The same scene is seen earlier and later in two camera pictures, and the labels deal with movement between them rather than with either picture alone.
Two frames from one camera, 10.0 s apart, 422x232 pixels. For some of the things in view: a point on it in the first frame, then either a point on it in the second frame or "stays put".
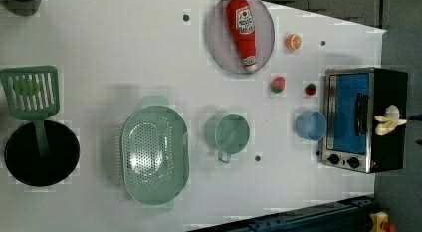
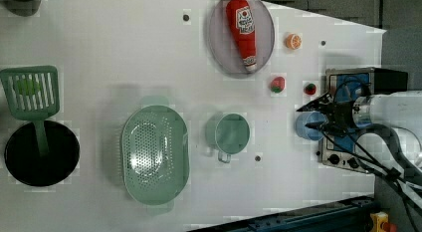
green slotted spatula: x=34 y=95 stays put
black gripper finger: x=417 y=116 -> x=339 y=115
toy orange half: x=294 y=41 stays put
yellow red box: x=379 y=223 stays put
